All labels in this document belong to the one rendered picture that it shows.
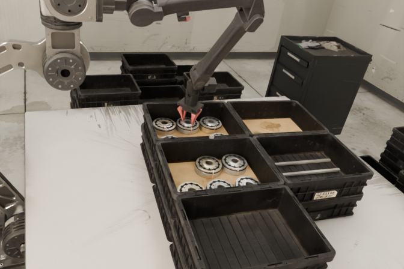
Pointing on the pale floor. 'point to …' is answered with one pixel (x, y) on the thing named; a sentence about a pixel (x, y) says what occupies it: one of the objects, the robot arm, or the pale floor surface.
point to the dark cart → (319, 77)
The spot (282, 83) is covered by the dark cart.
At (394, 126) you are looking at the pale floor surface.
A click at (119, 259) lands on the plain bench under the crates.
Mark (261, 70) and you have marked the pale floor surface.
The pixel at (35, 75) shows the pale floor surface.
